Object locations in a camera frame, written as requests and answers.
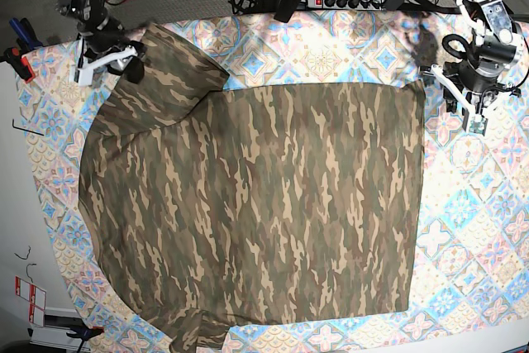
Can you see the black hex key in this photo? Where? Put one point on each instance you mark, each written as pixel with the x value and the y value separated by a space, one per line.
pixel 26 130

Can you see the blue handled clamp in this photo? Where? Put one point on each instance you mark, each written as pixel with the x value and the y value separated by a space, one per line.
pixel 27 38

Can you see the camouflage T-shirt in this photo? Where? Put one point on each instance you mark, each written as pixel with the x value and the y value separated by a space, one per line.
pixel 211 208

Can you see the blue orange bottom clamp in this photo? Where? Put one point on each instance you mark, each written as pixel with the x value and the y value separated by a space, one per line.
pixel 84 333

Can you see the red white label sheet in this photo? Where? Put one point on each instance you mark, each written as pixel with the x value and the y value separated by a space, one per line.
pixel 36 299

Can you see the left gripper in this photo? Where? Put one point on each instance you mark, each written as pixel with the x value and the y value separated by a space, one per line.
pixel 464 87

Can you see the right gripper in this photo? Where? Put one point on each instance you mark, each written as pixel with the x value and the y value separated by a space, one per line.
pixel 112 50

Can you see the patterned tile tablecloth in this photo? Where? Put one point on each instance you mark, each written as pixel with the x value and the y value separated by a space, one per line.
pixel 471 261

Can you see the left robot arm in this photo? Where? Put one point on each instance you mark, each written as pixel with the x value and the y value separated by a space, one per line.
pixel 497 42

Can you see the white power strip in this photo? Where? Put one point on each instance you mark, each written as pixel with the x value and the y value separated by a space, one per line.
pixel 363 5

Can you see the red black clamp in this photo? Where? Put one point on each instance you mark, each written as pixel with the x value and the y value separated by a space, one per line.
pixel 19 62

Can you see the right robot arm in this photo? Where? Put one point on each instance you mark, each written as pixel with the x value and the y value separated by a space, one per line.
pixel 91 16

